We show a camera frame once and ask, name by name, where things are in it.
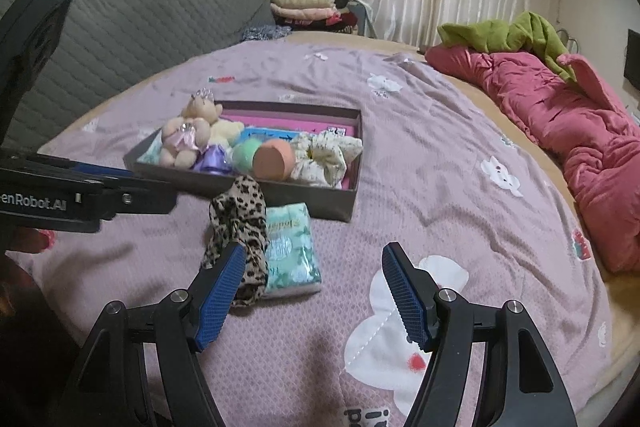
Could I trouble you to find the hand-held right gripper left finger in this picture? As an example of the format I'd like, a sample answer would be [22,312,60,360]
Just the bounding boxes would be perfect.
[62,242,248,427]

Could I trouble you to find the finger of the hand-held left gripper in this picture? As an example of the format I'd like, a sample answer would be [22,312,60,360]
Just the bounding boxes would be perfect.
[60,159,148,182]
[102,188,179,220]

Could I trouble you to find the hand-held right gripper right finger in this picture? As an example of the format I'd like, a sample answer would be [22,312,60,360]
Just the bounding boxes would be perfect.
[381,243,578,427]

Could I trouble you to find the grey-brown cardboard box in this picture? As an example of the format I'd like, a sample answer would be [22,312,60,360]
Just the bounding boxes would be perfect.
[122,100,363,224]

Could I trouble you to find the teddy bear pink dress tiara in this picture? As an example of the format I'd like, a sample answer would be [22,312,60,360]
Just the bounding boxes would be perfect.
[159,89,224,170]

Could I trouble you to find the pale green tissue pack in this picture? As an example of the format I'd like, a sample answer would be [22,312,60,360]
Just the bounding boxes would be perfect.
[262,202,323,298]

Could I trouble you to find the leopard print scrunchie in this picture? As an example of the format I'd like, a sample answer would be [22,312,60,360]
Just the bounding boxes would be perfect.
[200,174,271,308]

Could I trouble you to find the cream teddy bear purple dress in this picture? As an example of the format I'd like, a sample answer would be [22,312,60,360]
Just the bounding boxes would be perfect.
[192,119,246,175]

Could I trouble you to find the orange sponge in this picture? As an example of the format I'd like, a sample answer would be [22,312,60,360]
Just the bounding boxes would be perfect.
[251,139,296,182]

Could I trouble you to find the white floral scrunchie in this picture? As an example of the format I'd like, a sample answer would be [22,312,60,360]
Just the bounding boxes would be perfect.
[290,130,363,188]

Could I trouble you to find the person's left hand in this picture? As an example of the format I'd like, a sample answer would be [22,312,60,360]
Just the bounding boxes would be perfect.
[0,228,45,255]

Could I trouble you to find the lilac printed bedspread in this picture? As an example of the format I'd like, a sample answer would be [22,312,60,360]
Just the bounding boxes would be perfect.
[0,29,616,427]

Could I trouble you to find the grey quilted headboard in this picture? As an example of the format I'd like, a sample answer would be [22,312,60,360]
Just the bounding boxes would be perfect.
[0,0,277,152]

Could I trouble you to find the pink and blue book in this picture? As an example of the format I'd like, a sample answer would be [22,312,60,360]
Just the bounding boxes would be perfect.
[220,108,358,144]

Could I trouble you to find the blue floral cloth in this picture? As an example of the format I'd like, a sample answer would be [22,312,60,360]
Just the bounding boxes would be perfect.
[241,24,291,44]

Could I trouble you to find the pink quilt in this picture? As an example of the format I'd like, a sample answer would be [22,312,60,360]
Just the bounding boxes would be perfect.
[425,44,640,273]

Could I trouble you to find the pink folded garment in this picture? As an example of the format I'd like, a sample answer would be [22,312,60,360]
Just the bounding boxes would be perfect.
[272,5,341,26]

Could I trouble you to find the pile of dark clothes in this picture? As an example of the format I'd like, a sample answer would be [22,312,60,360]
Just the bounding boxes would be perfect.
[287,0,373,38]

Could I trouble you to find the green blanket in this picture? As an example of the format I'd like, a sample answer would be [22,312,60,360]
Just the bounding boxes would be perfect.
[437,12,583,84]

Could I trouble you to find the black television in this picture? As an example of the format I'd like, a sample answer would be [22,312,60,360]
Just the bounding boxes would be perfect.
[625,29,640,88]

